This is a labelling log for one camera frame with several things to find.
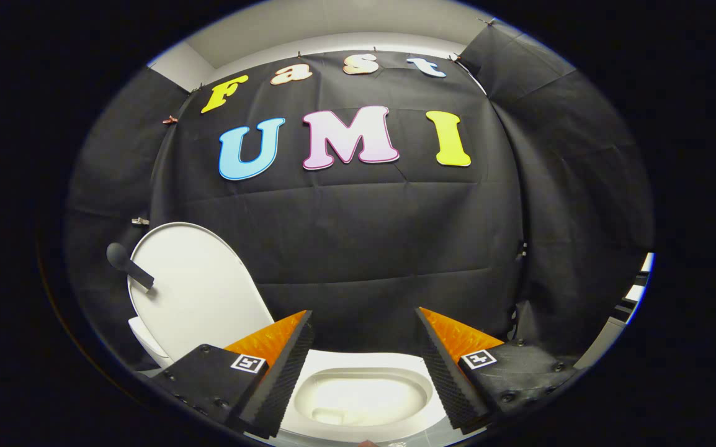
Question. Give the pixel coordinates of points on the white toilet lid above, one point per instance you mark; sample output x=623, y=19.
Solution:
x=200, y=292

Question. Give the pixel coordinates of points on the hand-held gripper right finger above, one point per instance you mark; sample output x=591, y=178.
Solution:
x=442, y=379

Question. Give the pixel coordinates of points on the silver cloth clip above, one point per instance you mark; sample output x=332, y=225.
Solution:
x=140, y=221

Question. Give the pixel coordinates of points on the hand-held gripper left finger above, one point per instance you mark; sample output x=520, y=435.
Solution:
x=286, y=379

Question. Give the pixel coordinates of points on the white panel with black slots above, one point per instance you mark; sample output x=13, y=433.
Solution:
x=640, y=288

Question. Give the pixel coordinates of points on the black backdrop cloth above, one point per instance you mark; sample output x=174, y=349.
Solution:
x=364, y=230

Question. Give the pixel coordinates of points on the grey panel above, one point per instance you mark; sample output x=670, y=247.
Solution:
x=600, y=341

